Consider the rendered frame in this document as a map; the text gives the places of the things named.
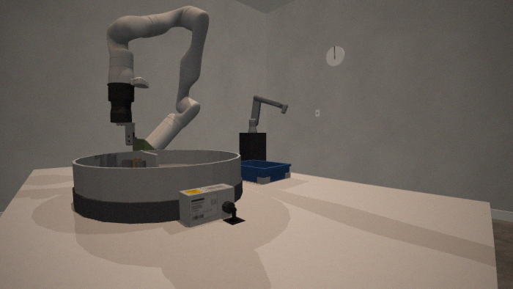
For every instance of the blue rectangular tray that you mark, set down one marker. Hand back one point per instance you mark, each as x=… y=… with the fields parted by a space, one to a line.
x=264 y=172

